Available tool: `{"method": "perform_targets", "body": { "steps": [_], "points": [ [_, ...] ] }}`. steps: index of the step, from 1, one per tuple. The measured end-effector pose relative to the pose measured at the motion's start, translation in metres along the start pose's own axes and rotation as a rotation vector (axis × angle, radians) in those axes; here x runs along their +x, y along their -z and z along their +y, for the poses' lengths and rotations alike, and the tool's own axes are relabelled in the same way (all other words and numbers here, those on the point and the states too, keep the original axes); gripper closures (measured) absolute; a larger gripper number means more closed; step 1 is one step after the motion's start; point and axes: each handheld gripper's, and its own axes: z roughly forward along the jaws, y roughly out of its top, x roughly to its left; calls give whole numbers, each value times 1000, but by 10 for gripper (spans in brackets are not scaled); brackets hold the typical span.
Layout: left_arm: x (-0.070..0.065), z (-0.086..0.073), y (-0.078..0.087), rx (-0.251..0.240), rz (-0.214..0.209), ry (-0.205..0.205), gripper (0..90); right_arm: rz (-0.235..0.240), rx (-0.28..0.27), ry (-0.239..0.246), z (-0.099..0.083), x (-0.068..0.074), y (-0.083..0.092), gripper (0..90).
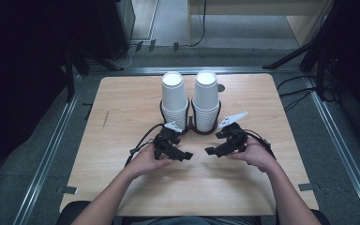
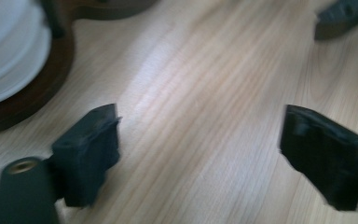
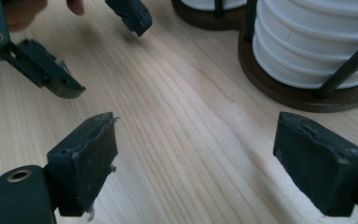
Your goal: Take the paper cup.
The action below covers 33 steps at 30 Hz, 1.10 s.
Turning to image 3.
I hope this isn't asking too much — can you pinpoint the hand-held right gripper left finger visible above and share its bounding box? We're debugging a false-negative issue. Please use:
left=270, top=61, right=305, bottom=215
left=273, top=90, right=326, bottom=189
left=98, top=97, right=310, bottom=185
left=46, top=111, right=119, bottom=217

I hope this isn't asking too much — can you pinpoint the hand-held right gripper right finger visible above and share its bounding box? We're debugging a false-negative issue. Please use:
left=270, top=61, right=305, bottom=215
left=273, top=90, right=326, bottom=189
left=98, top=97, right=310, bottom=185
left=272, top=111, right=358, bottom=217

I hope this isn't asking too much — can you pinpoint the black wire cup rack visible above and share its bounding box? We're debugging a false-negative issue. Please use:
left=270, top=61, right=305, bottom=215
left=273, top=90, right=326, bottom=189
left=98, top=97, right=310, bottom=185
left=171, top=0, right=358, bottom=114

